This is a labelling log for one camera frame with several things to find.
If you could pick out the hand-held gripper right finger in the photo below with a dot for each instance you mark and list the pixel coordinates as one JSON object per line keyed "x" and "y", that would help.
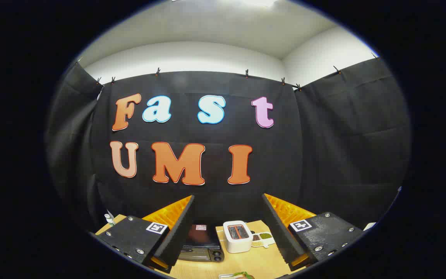
{"x": 279, "y": 232}

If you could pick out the black toaster oven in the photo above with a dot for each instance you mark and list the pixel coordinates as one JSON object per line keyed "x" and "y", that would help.
{"x": 201, "y": 238}

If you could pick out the lettuce sandwich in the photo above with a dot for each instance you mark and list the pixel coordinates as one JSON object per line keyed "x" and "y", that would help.
{"x": 243, "y": 275}

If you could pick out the white ribbed plate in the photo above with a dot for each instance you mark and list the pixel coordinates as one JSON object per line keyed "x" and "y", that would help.
{"x": 225, "y": 276}

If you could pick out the white bottle green label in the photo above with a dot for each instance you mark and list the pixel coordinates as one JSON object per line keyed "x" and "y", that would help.
{"x": 110, "y": 221}

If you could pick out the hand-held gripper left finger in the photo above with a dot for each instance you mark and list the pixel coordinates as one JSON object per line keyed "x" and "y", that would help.
{"x": 180, "y": 232}

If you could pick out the white divided bean dish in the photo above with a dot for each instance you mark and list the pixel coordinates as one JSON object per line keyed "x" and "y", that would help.
{"x": 265, "y": 236}

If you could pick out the row of small backdrop clips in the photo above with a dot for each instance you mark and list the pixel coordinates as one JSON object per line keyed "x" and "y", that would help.
{"x": 246, "y": 73}

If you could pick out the white pop-up toaster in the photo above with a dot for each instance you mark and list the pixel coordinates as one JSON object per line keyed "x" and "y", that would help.
{"x": 237, "y": 245}

